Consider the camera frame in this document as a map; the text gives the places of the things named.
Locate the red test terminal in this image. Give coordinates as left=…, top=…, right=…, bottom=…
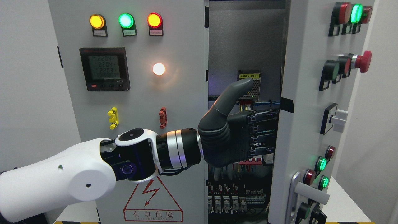
left=158, top=107, right=168, bottom=129

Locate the grey cabinet door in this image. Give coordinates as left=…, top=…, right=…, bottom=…
left=48, top=0, right=209, bottom=224
left=268, top=0, right=375, bottom=224

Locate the white glowing indicator light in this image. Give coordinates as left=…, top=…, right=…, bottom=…
left=152, top=63, right=165, bottom=76

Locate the metal mesh power supply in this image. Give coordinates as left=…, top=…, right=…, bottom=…
left=237, top=70, right=262, bottom=101

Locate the black digital power meter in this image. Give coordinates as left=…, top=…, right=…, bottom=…
left=79, top=47, right=130, bottom=91

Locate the black white surge protector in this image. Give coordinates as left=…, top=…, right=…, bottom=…
left=262, top=153, right=274, bottom=167

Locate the red handled circuit breaker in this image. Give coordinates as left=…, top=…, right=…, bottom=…
left=238, top=157, right=263, bottom=166

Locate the green indicator light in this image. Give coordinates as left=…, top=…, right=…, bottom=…
left=118, top=13, right=137, bottom=37

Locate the red indicator light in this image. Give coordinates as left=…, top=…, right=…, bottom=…
left=147, top=12, right=164, bottom=36

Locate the red electric danger sticker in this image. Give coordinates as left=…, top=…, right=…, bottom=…
left=123, top=177, right=183, bottom=222

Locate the yellow indicator light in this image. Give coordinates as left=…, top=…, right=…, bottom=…
left=89, top=14, right=108, bottom=37

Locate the red emergency stop button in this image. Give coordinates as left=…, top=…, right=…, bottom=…
left=348, top=50, right=372, bottom=73

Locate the dark grey robot hand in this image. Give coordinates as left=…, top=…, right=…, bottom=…
left=198, top=78, right=279, bottom=167

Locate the yellow test terminal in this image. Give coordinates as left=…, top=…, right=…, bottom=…
left=107, top=107, right=119, bottom=130

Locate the relay terminal row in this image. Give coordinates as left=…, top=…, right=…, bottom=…
left=206, top=177, right=268, bottom=216

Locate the white door handle lever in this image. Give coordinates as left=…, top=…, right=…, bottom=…
left=294, top=182, right=330, bottom=205

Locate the white knob selector switch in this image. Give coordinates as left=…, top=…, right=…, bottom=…
left=320, top=103, right=348, bottom=135

